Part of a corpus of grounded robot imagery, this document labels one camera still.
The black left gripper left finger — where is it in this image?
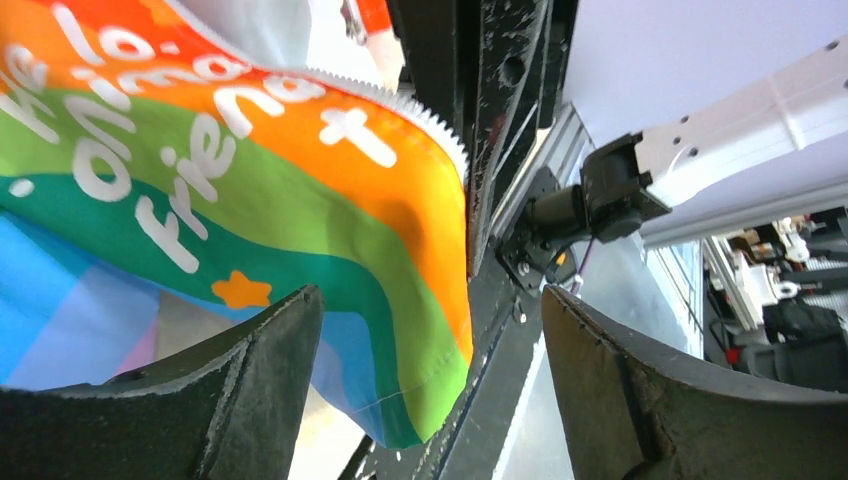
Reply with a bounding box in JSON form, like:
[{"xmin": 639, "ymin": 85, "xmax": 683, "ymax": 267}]
[{"xmin": 1, "ymin": 285, "xmax": 323, "ymax": 479}]

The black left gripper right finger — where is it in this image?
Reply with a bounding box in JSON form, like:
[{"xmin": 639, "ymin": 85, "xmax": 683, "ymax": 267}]
[{"xmin": 541, "ymin": 287, "xmax": 847, "ymax": 479}]

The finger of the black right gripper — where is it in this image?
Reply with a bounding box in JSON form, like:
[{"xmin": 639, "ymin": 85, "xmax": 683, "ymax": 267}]
[
  {"xmin": 388, "ymin": 0, "xmax": 480, "ymax": 143},
  {"xmin": 465, "ymin": 1, "xmax": 578, "ymax": 275}
]

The red white cartoon jacket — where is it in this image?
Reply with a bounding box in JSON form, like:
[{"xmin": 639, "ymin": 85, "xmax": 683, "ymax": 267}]
[{"xmin": 1, "ymin": 1, "xmax": 473, "ymax": 449}]

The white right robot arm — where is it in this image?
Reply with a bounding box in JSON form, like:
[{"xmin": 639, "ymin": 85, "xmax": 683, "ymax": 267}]
[{"xmin": 389, "ymin": 1, "xmax": 847, "ymax": 276}]

